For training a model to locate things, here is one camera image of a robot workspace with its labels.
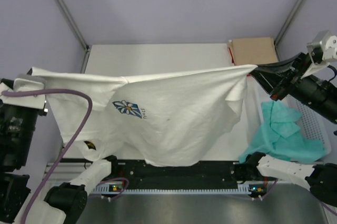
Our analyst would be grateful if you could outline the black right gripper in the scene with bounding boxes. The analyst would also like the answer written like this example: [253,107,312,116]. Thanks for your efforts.
[244,51,337,123]

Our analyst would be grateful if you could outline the white printed t shirt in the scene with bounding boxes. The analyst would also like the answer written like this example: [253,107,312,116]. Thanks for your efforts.
[31,65,255,167]

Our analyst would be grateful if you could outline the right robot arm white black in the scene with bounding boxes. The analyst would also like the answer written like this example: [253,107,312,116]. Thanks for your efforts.
[245,53,336,207]

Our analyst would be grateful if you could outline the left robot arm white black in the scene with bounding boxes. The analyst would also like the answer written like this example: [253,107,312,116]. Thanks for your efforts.
[1,75,120,223]

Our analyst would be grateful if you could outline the folded tan t shirt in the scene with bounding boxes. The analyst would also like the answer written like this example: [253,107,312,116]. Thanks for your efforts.
[227,37,279,65]

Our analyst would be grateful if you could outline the folded red t shirt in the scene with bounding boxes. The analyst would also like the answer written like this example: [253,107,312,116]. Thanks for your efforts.
[227,47,235,65]

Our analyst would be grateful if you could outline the teal t shirt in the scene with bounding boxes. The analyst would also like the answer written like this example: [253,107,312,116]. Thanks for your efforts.
[239,101,327,164]

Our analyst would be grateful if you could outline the white plastic basket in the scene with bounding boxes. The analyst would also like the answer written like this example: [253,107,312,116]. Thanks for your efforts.
[250,78,331,160]

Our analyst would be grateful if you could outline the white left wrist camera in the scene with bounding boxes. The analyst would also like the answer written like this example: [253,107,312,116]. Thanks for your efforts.
[1,74,48,116]

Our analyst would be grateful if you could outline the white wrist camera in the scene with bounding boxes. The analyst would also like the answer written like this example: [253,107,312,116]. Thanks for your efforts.
[1,74,48,116]
[301,30,336,78]

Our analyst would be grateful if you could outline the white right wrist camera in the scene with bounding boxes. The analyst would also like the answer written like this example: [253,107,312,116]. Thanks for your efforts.
[301,30,336,78]

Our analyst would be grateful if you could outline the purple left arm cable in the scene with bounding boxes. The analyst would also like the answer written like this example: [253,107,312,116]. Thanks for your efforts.
[1,89,130,224]

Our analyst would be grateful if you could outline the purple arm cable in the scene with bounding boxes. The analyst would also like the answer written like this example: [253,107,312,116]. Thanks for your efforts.
[260,65,337,213]
[1,89,130,224]

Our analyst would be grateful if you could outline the aluminium front frame rail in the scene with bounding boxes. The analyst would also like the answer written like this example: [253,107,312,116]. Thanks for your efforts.
[43,162,330,182]

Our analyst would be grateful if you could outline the right aluminium frame post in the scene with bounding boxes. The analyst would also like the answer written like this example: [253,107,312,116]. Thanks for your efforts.
[274,0,306,48]

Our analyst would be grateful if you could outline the aluminium frame post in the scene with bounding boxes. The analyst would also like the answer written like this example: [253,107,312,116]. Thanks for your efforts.
[39,0,91,52]
[274,0,306,48]

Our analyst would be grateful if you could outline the perforated white cable duct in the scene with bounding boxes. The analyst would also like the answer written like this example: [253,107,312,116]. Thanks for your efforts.
[94,183,252,196]

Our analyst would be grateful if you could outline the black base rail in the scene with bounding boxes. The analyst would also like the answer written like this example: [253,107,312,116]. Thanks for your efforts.
[110,158,264,190]

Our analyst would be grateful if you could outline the left aluminium frame post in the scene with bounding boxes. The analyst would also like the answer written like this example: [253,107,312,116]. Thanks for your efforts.
[39,0,91,52]

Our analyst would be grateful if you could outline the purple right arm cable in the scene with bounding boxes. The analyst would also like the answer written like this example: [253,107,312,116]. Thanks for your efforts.
[260,65,337,213]

